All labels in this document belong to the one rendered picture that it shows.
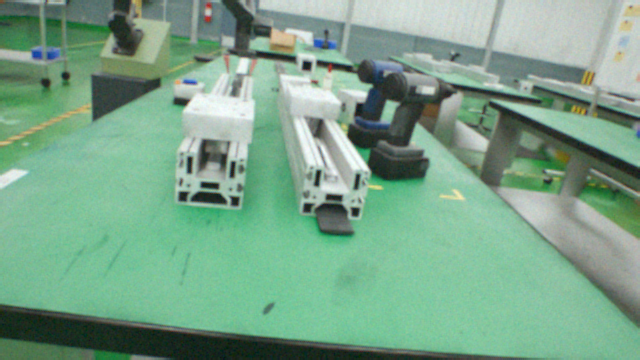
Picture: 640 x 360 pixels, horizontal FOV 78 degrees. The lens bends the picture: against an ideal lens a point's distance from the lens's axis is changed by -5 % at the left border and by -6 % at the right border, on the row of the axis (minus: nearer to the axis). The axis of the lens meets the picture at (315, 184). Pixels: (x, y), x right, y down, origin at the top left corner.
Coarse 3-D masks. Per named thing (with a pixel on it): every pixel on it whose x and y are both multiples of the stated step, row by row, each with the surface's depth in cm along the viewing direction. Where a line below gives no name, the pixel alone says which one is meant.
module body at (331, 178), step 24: (288, 120) 98; (288, 144) 92; (312, 144) 73; (336, 144) 78; (312, 168) 63; (336, 168) 75; (360, 168) 65; (312, 192) 65; (336, 192) 65; (360, 192) 66; (360, 216) 67
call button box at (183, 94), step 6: (174, 84) 117; (186, 84) 119; (192, 84) 119; (198, 84) 121; (204, 84) 124; (174, 90) 117; (180, 90) 118; (186, 90) 118; (192, 90) 118; (198, 90) 118; (204, 90) 125; (174, 96) 118; (180, 96) 118; (186, 96) 118; (192, 96) 119; (174, 102) 119; (180, 102) 119; (186, 102) 119
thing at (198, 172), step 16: (224, 80) 120; (224, 96) 115; (240, 96) 123; (192, 144) 63; (240, 144) 66; (192, 160) 66; (208, 160) 65; (224, 160) 70; (240, 160) 61; (176, 176) 61; (192, 176) 61; (208, 176) 63; (224, 176) 64; (240, 176) 62; (176, 192) 62; (192, 192) 62; (208, 192) 67; (224, 192) 63; (240, 192) 63; (240, 208) 64
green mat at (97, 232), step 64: (256, 64) 239; (128, 128) 92; (256, 128) 109; (0, 192) 57; (64, 192) 60; (128, 192) 63; (256, 192) 71; (384, 192) 81; (448, 192) 87; (0, 256) 44; (64, 256) 46; (128, 256) 48; (192, 256) 50; (256, 256) 53; (320, 256) 55; (384, 256) 58; (448, 256) 61; (512, 256) 64; (128, 320) 39; (192, 320) 40; (256, 320) 42; (320, 320) 43; (384, 320) 45; (448, 320) 46; (512, 320) 48; (576, 320) 50
